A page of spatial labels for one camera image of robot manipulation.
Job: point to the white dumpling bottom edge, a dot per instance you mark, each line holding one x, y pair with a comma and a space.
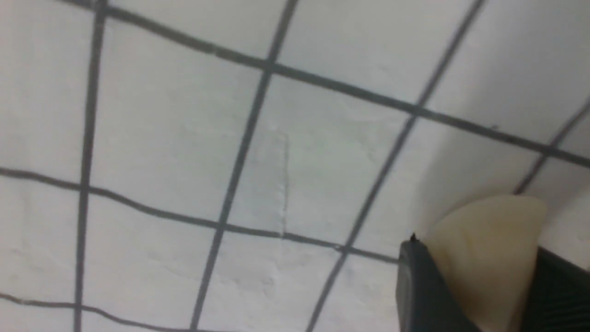
486, 252

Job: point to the white black-grid tablecloth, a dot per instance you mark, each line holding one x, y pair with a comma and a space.
254, 165

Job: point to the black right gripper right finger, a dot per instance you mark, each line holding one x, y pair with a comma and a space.
559, 297

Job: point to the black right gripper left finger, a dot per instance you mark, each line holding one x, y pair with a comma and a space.
424, 301

